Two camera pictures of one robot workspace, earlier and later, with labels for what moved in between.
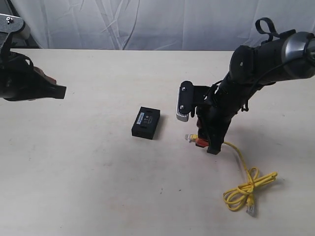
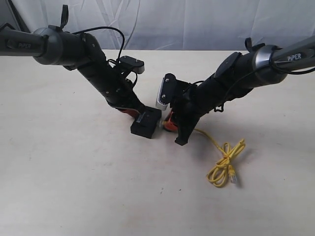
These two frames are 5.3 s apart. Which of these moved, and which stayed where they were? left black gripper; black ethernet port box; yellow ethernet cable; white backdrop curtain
Moved: yellow ethernet cable; left black gripper
Stayed: black ethernet port box; white backdrop curtain
